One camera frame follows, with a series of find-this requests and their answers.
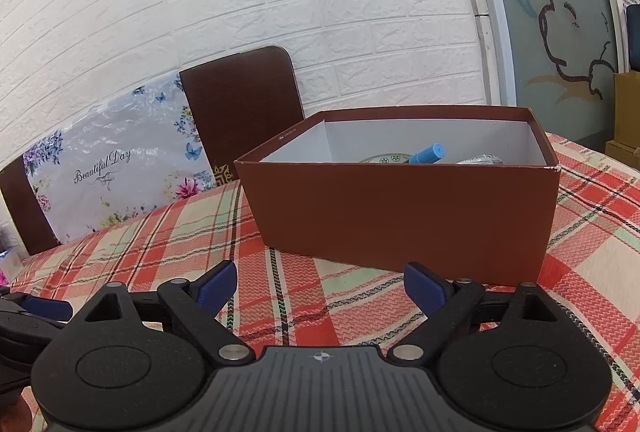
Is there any glass door with cartoon drawing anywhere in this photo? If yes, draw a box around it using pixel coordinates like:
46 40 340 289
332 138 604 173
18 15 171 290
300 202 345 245
470 0 623 143

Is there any red plaid tablecloth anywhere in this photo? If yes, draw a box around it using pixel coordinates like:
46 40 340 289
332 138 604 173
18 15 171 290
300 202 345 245
0 132 640 432

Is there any brown cardboard box white inside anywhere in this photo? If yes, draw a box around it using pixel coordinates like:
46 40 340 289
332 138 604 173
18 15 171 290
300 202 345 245
234 107 561 285

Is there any clear tape roll green print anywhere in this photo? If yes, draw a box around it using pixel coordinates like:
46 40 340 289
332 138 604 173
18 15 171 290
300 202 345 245
357 153 412 165

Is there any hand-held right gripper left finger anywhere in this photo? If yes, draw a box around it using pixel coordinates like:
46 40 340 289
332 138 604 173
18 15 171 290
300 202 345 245
70 260 252 363

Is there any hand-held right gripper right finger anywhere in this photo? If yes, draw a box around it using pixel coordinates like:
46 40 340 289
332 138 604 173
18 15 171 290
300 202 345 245
387 262 576 361

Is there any blue marker pen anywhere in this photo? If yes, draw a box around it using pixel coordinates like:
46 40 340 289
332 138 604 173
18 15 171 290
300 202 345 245
407 143 447 164

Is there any small tan cardboard box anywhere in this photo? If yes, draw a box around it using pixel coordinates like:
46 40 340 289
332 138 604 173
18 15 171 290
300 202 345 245
604 139 640 164

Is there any white door frame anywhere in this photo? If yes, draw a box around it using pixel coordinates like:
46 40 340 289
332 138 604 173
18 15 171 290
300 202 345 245
442 0 518 108

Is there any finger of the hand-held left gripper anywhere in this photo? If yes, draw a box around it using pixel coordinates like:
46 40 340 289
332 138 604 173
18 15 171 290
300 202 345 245
0 292 74 324

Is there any silver foil packet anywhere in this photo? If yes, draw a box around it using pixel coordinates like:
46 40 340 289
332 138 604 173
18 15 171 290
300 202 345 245
455 153 505 166

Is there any large tan cardboard box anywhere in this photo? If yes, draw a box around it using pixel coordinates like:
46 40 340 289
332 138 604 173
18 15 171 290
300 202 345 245
613 71 640 144

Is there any plain brown chair back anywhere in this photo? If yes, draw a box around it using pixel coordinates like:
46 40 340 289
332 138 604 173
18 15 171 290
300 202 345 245
0 157 62 258

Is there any floral printed plastic bag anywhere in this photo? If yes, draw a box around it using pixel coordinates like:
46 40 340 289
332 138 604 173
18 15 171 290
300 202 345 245
22 74 217 245

